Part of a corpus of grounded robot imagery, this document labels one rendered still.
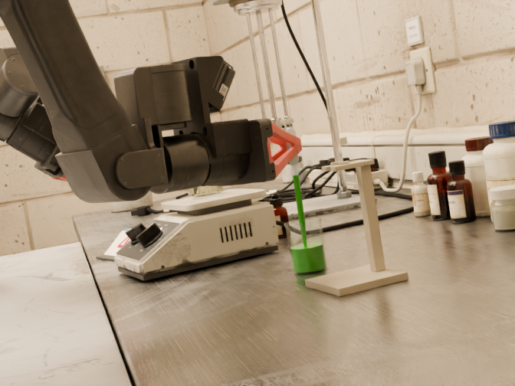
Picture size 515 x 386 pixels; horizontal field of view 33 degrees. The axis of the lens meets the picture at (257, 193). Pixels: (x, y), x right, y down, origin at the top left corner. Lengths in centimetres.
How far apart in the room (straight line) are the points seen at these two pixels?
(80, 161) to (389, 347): 34
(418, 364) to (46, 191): 304
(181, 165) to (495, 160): 46
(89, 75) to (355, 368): 37
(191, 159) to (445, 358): 36
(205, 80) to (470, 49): 72
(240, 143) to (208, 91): 6
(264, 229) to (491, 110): 49
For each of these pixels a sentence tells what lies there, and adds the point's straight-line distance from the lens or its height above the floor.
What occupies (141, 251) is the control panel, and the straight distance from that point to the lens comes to 117.
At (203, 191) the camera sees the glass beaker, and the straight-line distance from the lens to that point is 121.
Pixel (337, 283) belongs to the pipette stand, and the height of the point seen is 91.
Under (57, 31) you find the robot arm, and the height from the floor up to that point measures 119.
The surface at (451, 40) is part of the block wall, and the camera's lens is 161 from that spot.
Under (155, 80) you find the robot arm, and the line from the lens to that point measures 88.
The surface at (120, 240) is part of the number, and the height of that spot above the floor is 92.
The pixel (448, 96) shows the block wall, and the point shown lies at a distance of 164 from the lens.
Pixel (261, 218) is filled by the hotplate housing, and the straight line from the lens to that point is 119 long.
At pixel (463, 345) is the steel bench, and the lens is 67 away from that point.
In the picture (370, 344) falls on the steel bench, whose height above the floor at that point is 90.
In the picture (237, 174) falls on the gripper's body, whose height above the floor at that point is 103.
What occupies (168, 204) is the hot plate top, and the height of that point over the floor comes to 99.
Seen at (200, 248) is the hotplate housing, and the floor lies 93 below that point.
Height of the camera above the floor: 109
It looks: 5 degrees down
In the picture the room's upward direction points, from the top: 9 degrees counter-clockwise
